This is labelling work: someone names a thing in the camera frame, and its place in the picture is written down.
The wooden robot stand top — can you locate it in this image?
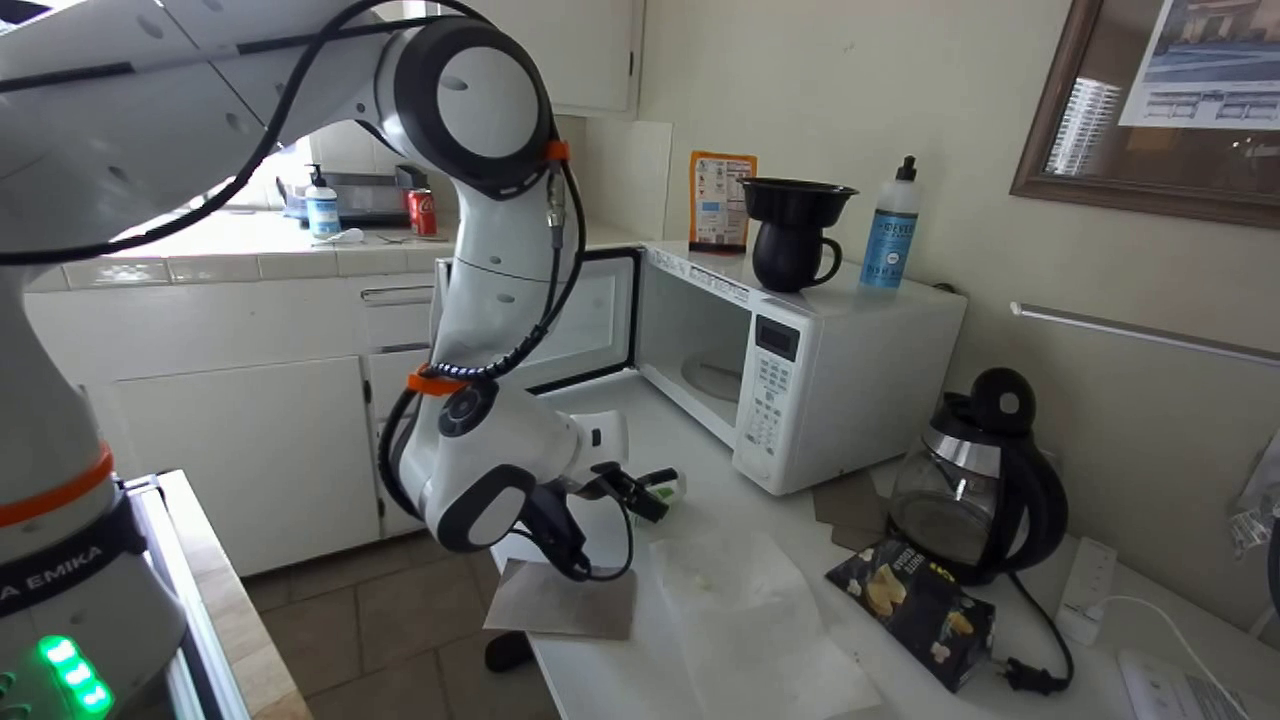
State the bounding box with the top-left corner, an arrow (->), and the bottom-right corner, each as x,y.
121,463 -> 320,720

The white microwave oven body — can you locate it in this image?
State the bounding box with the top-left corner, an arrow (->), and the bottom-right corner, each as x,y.
635,235 -> 972,501

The black kettle power cord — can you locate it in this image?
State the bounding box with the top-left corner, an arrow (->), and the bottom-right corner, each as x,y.
998,567 -> 1080,700

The white green scrub brush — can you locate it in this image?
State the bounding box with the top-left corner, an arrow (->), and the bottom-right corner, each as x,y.
635,463 -> 687,520

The white power strip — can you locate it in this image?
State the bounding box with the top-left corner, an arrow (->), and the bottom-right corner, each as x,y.
1115,647 -> 1256,720

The black snack packet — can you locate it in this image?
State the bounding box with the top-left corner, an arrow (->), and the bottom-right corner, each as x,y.
823,536 -> 999,698

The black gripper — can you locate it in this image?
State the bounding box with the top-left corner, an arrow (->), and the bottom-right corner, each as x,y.
519,457 -> 672,583

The glass turntable plate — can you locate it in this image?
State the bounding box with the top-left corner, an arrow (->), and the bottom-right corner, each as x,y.
681,349 -> 746,412

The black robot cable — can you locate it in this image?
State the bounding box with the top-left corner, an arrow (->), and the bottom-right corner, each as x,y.
0,0 -> 639,583

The brown framed cork board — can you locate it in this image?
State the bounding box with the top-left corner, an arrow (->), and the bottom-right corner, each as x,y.
1010,0 -> 1280,235

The building print poster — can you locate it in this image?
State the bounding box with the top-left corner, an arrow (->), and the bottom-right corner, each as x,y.
1115,0 -> 1280,135

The clear sanitizer pump bottle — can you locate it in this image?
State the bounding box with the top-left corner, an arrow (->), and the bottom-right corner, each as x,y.
301,162 -> 349,246

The white thin cable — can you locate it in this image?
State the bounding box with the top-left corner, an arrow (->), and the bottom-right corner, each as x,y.
1099,590 -> 1261,689

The black mug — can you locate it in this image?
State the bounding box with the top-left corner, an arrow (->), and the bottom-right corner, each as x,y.
748,217 -> 850,300

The white base cabinet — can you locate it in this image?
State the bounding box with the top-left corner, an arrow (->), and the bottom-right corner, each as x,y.
20,211 -> 472,582

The blue soap bottle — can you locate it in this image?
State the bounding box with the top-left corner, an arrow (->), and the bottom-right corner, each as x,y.
858,154 -> 930,296

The white paper sheet pinned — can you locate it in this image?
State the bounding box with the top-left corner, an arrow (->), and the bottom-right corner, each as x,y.
1045,71 -> 1125,185

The red can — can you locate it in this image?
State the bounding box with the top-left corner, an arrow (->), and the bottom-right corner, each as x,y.
404,185 -> 445,246

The black coffee dripper funnel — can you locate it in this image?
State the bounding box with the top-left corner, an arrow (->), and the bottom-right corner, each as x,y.
739,175 -> 861,232

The white wall rail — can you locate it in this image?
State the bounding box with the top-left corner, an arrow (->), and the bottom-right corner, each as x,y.
1010,296 -> 1280,373

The white power adapter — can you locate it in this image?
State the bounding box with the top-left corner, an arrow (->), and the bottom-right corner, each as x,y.
1056,534 -> 1125,625

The brown cloth on counter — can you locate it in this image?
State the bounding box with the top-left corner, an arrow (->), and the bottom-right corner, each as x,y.
481,557 -> 644,647

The black glass electric kettle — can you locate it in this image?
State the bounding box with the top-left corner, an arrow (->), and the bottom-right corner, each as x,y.
885,364 -> 1071,590

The black table caster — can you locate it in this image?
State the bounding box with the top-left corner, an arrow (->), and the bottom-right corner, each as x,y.
481,627 -> 541,676

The clear plastic bag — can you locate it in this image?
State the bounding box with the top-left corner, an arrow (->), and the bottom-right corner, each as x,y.
644,530 -> 888,720

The orange standing card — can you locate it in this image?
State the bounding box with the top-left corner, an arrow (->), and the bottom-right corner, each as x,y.
684,147 -> 761,259

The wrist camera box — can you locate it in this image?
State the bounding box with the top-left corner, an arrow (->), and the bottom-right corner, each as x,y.
563,405 -> 628,472

